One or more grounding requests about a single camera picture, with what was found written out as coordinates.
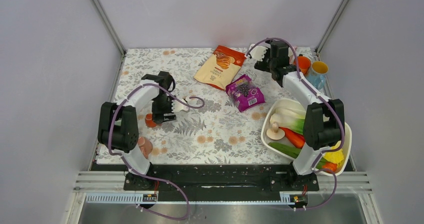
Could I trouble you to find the floral table cloth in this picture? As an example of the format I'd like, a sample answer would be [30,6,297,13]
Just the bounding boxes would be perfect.
[114,48,293,164]

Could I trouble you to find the toy yellow napa cabbage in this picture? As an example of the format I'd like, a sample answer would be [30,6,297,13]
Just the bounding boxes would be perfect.
[323,148,345,167]

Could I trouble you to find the orange mug black handle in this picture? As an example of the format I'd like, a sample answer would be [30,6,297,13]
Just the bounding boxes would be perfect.
[293,54,312,76]

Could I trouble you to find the toy small tomato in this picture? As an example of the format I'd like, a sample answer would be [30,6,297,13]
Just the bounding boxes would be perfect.
[320,162,338,174]

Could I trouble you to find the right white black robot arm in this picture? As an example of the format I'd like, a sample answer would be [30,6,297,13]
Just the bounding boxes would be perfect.
[245,37,346,190]

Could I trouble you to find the purple cable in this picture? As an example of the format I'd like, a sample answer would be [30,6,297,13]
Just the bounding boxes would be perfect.
[107,83,206,221]
[245,37,346,212]

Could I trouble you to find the small orange red cup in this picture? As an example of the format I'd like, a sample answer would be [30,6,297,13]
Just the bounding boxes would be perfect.
[144,113,157,128]

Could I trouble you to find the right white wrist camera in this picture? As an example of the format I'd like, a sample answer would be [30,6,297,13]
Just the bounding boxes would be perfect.
[247,43,270,61]

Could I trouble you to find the blue mug yellow inside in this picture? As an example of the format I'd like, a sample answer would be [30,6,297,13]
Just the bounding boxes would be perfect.
[305,61,329,90]

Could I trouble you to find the toy mushroom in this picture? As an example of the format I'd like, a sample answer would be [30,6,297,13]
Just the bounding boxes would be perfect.
[266,122,286,140]

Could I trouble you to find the white oval vegetable basin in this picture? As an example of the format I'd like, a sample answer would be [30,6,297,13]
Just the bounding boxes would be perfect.
[260,98,352,176]

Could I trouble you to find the light pink mug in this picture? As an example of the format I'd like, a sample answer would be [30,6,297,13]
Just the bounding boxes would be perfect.
[288,46,297,64]

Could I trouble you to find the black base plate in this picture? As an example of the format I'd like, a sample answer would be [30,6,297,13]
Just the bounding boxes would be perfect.
[123,165,320,202]

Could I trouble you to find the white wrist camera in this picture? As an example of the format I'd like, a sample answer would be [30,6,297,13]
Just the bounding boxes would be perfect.
[171,98,190,113]
[247,43,270,61]

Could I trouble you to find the purple snack bag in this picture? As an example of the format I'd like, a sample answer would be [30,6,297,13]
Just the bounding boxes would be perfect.
[225,74,265,112]

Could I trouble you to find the orange cassava chips bag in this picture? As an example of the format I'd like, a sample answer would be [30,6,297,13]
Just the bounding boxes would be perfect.
[194,45,246,90]

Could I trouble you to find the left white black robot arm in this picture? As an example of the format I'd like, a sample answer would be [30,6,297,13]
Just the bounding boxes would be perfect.
[97,71,176,190]

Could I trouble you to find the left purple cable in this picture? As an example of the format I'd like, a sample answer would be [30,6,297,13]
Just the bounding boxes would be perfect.
[107,83,206,221]

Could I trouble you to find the small salmon pink mug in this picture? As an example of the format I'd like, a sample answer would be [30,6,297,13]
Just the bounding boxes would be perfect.
[137,136,153,159]

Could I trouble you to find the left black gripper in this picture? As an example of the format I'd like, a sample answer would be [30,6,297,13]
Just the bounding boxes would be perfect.
[151,94,176,124]

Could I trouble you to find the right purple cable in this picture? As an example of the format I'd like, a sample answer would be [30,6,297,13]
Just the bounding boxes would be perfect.
[245,37,346,212]

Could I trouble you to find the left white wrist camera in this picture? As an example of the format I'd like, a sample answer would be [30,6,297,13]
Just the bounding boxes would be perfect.
[171,98,190,113]

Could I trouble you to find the toy bok choy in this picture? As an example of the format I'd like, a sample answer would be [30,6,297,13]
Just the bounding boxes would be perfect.
[269,108,306,135]

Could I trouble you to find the toy carrot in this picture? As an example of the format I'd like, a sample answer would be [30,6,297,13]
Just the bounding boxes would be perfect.
[280,127,305,149]

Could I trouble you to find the toy cucumber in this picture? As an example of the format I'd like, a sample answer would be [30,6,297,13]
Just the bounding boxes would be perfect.
[268,142,301,159]

